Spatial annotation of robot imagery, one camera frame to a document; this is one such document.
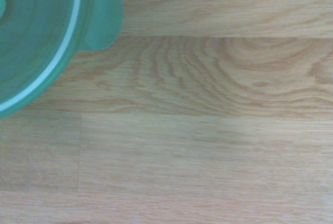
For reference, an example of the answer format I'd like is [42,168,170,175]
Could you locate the green round container lid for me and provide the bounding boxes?
[0,0,124,120]

